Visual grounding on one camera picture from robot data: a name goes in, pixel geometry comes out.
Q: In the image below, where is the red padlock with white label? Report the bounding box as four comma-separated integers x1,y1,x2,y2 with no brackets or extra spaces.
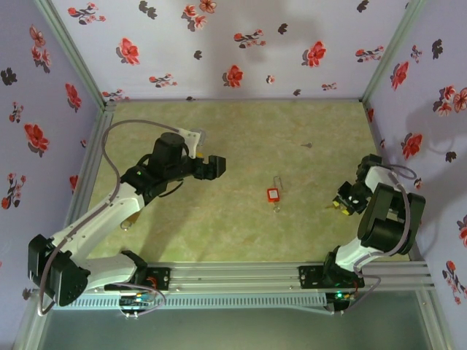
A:
266,176,285,203

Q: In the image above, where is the grey left arm cable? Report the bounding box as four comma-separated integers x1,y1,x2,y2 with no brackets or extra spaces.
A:
38,119,182,319

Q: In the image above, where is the thin aluminium rail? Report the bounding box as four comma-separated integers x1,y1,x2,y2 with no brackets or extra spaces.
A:
109,96,366,104

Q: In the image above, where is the long aluminium base rail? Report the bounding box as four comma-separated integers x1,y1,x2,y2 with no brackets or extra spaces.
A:
31,260,437,295

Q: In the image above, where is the grey slotted cable duct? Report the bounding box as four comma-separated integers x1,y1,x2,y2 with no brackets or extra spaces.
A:
48,293,328,311

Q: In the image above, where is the aluminium corner post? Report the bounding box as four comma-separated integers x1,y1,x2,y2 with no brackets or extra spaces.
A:
34,0,107,107
359,0,424,103

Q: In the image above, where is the aluminium frame leg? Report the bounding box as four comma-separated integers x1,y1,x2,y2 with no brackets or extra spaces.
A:
12,291,52,350
415,289,455,350

